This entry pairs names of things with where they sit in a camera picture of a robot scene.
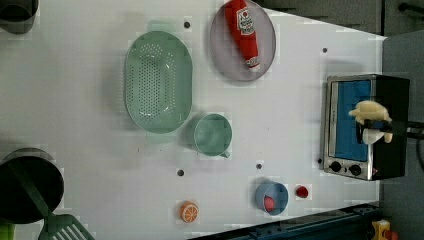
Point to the orange slice toy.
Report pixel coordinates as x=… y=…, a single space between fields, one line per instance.
x=188 y=212

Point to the grey round plate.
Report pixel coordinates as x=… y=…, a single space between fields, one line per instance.
x=225 y=52

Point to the red ketchup bottle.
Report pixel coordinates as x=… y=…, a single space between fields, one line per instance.
x=242 y=30

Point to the small red tomato toy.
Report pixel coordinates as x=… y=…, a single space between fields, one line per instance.
x=302 y=192

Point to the black cylinder holder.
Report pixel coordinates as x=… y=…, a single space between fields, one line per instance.
x=18 y=16

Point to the black toaster oven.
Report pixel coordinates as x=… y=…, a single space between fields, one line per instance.
x=342 y=154

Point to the black round container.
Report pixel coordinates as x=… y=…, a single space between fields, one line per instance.
x=16 y=205

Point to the green oval colander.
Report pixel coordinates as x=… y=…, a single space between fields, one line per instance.
x=158 y=82

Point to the pink strawberry toy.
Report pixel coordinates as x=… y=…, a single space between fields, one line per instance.
x=269 y=204

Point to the green mug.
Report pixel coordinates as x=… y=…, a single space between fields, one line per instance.
x=210 y=135

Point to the yellow banana toy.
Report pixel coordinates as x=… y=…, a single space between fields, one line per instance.
x=366 y=112

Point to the green slotted spatula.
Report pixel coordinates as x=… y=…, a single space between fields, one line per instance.
x=55 y=226

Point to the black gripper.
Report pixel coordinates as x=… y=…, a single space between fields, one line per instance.
x=408 y=129

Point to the blue cup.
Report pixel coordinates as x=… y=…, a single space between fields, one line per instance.
x=275 y=190

